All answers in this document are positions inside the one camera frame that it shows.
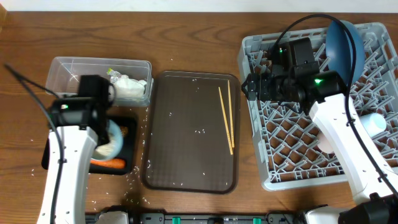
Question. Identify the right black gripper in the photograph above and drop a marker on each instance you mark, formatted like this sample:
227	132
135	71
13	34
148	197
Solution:
265	93

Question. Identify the white green wrapper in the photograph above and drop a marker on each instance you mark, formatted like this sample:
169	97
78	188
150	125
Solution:
126	87

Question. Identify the black tray bin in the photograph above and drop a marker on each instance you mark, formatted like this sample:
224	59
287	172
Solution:
126	152

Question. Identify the light blue cup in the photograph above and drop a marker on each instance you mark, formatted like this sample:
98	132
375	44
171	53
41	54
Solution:
373	123

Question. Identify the wooden chopstick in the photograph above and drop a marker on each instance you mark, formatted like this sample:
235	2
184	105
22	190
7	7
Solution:
225	122
230	114

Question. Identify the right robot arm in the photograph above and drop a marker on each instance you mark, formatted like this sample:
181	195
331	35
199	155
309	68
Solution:
296	77

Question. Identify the brown food scrap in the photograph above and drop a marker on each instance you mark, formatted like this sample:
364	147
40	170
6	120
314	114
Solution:
124	131

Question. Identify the large blue plate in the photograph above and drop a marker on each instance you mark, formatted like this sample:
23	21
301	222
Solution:
339	50

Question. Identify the pink cup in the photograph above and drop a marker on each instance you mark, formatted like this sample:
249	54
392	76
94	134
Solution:
324	144

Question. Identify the brown serving tray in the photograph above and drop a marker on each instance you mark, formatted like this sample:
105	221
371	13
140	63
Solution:
186	147

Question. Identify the orange carrot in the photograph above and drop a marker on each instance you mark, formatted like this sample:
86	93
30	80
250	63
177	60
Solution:
112	163

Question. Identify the clear plastic bin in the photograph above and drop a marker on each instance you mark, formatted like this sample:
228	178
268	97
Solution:
65	73

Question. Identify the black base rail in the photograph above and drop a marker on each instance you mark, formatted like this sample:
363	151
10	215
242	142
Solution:
117	214

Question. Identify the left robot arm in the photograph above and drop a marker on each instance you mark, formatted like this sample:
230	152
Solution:
77	124

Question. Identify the small light-blue rice bowl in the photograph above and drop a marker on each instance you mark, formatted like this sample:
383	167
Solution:
110	150

